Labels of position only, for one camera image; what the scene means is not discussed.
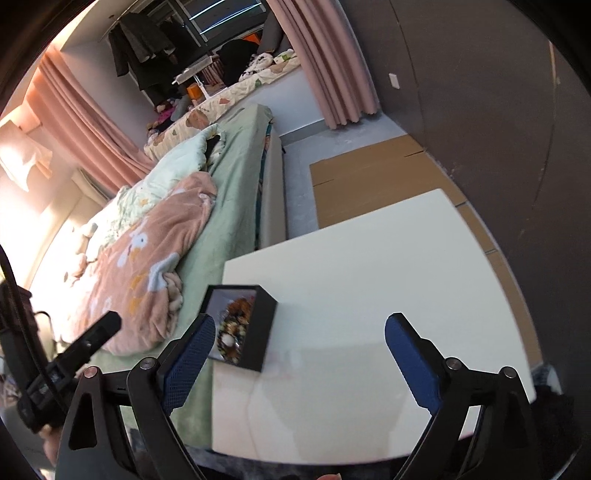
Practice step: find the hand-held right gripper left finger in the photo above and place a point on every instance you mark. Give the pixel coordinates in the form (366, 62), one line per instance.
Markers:
(187, 364)

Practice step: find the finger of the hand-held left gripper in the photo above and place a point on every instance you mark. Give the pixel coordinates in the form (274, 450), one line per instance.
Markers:
(94, 337)

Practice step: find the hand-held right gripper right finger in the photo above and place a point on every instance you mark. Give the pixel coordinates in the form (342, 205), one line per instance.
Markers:
(415, 364)

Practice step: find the black jewelry box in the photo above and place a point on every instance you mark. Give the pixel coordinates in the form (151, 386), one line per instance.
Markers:
(258, 323)

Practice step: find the person's left hand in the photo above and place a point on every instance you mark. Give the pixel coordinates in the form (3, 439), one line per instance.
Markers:
(48, 443)

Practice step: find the pink fleece blanket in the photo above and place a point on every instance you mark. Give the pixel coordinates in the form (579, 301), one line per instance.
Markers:
(152, 258)

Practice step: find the grey rug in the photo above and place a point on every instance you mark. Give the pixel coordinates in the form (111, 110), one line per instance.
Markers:
(547, 378)

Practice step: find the white air conditioner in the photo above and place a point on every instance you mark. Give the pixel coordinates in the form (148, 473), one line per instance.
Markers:
(92, 184)

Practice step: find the green bed sheet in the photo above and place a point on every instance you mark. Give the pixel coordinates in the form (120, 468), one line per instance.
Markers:
(235, 184)

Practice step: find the beige bed base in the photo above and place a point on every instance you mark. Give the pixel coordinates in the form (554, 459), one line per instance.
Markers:
(272, 194)

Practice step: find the white hanging cloth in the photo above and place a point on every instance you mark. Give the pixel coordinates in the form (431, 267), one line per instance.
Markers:
(25, 152)

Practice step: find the pale green floral quilt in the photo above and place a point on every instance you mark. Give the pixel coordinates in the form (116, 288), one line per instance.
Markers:
(180, 157)

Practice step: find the pink window curtain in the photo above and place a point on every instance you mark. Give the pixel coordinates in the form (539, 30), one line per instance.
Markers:
(323, 60)
(83, 120)

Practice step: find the pile of plush toys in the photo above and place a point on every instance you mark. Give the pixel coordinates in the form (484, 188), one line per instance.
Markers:
(168, 115)

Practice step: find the white folding rack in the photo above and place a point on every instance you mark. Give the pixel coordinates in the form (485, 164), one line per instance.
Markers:
(198, 76)

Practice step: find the cream patterned quilt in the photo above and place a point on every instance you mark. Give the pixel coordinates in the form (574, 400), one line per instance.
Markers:
(240, 87)

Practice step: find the hanging dark clothes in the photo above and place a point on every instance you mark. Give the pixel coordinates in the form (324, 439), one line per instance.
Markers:
(143, 46)

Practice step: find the black bag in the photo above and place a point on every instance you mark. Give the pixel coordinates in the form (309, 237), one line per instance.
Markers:
(240, 57)

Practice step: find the white wall switch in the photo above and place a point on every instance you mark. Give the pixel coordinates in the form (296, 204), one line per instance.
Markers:
(395, 81)

